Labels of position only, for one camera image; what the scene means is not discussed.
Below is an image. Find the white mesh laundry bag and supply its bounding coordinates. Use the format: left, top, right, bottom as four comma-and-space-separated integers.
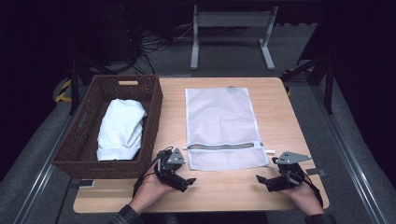
181, 86, 277, 172

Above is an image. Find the person's left hand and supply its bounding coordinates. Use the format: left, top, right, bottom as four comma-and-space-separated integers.
128, 172, 176, 216

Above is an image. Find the metal floor rail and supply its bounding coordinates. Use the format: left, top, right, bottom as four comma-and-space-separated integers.
309, 82, 391, 224
11, 105, 82, 224

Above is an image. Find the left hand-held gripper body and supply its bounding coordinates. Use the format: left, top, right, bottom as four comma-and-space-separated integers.
154, 147, 189, 191

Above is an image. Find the brown wicker basket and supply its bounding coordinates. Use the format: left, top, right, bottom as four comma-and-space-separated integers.
50, 74, 164, 180

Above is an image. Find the grey metal table frame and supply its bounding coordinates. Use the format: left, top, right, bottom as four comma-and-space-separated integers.
190, 5, 279, 71

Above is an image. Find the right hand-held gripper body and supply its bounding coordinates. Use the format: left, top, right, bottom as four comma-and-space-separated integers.
270, 150, 313, 191

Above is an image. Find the grey metal table bracket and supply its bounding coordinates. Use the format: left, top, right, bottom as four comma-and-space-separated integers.
304, 167, 327, 177
70, 179, 95, 190

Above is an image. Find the person's right hand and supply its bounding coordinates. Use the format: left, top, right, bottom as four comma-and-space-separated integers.
279, 180, 325, 217

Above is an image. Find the bundle of black floor cables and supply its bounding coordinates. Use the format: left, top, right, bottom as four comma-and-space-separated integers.
122, 22, 194, 75

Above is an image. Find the black metal stand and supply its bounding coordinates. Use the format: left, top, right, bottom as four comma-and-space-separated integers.
64, 6, 110, 115
280, 52, 336, 115

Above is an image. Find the white garment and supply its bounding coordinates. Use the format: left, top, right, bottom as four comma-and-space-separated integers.
96, 98, 149, 162

